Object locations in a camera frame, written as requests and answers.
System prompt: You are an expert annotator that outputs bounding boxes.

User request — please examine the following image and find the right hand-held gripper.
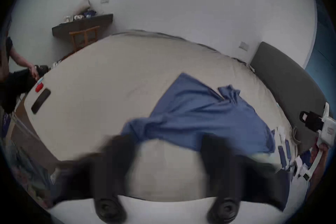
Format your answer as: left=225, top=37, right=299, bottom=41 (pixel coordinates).
left=299, top=102, right=336, bottom=181

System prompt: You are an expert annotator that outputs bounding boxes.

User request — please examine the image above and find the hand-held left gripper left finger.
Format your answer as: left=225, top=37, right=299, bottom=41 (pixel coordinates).
left=51, top=134, right=140, bottom=224

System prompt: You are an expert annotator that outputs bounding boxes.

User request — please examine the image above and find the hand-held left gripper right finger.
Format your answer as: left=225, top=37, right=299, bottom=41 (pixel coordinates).
left=202, top=134, right=290, bottom=224

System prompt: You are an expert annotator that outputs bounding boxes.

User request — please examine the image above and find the person's right hand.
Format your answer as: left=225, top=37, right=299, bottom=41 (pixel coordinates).
left=310, top=143, right=330, bottom=166

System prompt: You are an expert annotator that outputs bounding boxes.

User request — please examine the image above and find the dark grey padded headboard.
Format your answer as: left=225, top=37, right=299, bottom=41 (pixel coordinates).
left=249, top=41, right=332, bottom=156

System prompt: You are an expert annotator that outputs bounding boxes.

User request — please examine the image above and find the blue shirt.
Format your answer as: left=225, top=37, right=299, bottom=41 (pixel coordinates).
left=121, top=72, right=276, bottom=154

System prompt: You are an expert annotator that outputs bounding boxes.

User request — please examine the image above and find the bed with beige sheet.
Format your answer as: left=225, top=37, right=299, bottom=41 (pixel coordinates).
left=24, top=30, right=300, bottom=203

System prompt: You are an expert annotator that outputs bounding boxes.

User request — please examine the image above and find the black phone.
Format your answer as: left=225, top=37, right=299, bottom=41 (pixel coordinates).
left=31, top=88, right=51, bottom=115

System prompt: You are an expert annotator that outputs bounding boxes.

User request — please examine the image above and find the wooden chair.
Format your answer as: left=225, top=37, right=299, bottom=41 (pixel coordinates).
left=69, top=26, right=101, bottom=53

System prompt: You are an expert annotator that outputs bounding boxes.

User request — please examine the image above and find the dark wall shelf with items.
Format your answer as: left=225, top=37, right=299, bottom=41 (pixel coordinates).
left=51, top=0, right=114, bottom=37

